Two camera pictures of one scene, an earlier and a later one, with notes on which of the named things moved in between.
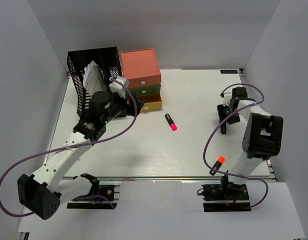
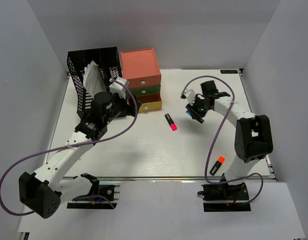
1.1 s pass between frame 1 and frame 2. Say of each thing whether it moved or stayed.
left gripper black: stayed
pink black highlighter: stayed
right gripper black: moved
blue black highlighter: moved
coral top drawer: stayed
